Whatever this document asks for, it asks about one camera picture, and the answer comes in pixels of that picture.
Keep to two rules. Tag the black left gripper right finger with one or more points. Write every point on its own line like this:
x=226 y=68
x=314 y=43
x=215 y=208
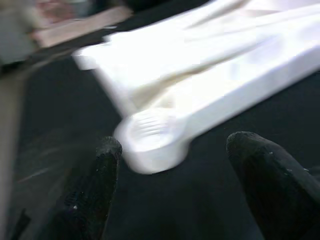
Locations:
x=275 y=190

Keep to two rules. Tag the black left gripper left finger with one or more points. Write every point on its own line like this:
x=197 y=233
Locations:
x=92 y=195

